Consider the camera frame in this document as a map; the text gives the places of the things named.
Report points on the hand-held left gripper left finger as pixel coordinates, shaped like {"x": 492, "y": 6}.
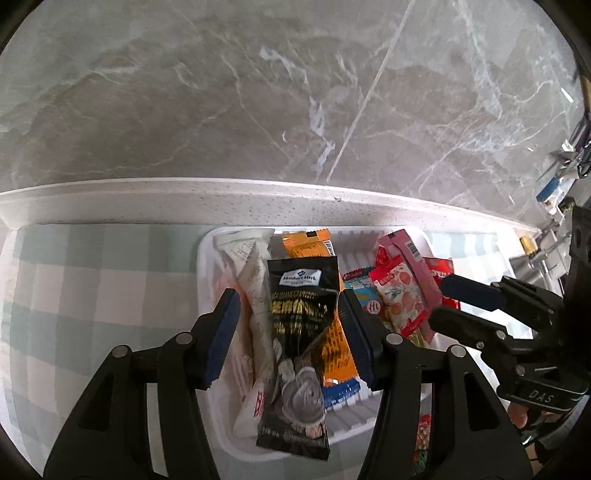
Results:
{"x": 226, "y": 332}

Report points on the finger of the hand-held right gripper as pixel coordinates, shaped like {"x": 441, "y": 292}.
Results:
{"x": 471, "y": 290}
{"x": 461, "y": 325}

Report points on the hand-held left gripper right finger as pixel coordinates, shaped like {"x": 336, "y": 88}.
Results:
{"x": 358, "y": 337}

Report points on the light blue snack packet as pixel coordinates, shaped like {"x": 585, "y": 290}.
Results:
{"x": 364, "y": 288}

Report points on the dark blue snack packet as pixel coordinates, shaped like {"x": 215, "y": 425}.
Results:
{"x": 341, "y": 392}

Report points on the red white peach packet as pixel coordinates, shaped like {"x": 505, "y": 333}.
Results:
{"x": 401, "y": 290}

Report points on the black snack packet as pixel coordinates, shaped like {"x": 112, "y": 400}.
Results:
{"x": 295, "y": 314}

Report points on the long pale pink packet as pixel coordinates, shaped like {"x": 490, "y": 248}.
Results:
{"x": 411, "y": 251}

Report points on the white plastic tray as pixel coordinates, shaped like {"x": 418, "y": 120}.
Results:
{"x": 221, "y": 429}

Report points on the orange snack packet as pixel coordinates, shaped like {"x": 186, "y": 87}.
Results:
{"x": 304, "y": 247}

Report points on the person's right hand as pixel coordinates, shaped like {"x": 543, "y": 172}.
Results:
{"x": 519, "y": 415}

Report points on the white snack packet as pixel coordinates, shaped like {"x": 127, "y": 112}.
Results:
{"x": 256, "y": 286}

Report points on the small yellow item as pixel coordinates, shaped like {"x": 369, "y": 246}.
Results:
{"x": 528, "y": 245}

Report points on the metal faucet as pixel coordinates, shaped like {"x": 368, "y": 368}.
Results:
{"x": 547, "y": 249}

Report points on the red green snack packet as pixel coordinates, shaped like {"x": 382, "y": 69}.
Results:
{"x": 422, "y": 443}

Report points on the blue yellow pack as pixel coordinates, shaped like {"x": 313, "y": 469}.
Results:
{"x": 548, "y": 190}

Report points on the green white checked tablecloth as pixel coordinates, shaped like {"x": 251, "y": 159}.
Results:
{"x": 92, "y": 286}

